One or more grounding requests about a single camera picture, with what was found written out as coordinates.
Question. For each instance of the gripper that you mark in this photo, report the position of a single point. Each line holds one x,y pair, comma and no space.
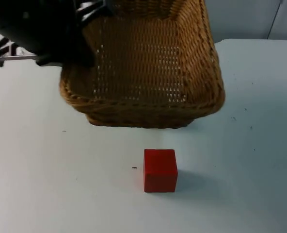
49,41

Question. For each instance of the brown wicker basket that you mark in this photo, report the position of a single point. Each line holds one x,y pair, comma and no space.
146,72

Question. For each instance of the red cube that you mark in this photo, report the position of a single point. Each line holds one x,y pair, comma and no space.
160,171

